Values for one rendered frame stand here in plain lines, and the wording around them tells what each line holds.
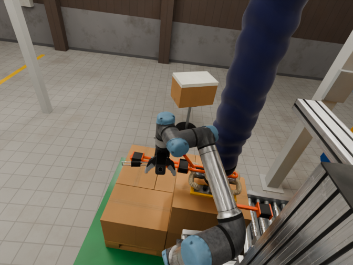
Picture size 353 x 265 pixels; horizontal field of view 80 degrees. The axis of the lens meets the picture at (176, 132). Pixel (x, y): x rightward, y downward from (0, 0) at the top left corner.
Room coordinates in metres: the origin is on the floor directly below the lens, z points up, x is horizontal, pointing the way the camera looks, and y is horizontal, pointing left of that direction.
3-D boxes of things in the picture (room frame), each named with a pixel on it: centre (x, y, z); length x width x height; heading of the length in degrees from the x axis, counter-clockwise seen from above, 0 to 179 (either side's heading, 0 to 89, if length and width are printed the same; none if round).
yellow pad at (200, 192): (0.96, -0.33, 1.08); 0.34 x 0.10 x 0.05; 88
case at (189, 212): (1.06, -0.35, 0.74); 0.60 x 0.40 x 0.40; 89
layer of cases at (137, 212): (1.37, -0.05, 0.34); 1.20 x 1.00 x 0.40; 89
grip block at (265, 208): (0.79, -0.63, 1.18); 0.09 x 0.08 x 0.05; 178
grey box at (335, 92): (1.95, -1.48, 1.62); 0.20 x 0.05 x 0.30; 89
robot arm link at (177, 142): (0.61, -0.01, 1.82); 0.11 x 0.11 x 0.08; 30
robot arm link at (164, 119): (0.69, 0.05, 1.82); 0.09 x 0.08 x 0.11; 30
